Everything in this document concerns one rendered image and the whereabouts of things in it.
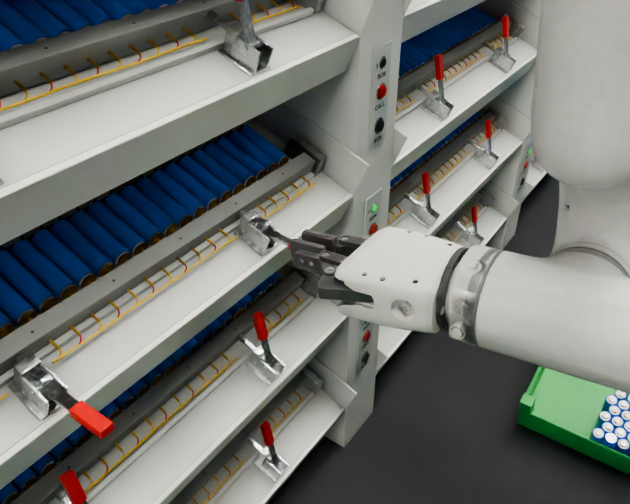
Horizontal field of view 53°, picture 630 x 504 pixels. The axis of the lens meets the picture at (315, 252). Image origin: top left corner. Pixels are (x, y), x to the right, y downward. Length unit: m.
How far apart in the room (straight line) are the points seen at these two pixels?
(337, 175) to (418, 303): 0.29
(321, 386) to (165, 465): 0.37
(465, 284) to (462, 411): 0.68
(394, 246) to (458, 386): 0.67
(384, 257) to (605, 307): 0.19
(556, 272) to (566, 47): 0.18
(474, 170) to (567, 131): 0.85
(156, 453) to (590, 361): 0.45
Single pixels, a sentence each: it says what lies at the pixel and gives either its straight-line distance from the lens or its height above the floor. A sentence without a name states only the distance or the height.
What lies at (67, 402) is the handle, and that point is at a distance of 0.51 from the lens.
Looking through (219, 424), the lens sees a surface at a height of 0.29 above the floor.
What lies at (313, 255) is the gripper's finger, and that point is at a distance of 0.61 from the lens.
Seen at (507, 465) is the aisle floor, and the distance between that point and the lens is 1.12.
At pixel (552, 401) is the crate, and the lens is 1.21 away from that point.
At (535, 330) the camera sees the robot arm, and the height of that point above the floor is 0.55.
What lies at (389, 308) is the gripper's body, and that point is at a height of 0.52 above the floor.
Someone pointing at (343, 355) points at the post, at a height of 0.21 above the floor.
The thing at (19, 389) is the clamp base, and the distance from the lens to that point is 0.55.
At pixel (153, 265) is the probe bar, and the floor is 0.52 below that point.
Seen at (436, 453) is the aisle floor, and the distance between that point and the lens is 1.11.
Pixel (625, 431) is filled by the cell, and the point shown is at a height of 0.07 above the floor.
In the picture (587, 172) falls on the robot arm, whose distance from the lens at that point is 0.43.
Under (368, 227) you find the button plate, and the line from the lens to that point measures 0.84.
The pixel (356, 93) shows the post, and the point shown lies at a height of 0.61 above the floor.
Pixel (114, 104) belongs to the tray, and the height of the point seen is 0.69.
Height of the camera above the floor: 0.86
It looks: 35 degrees down
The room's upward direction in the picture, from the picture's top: straight up
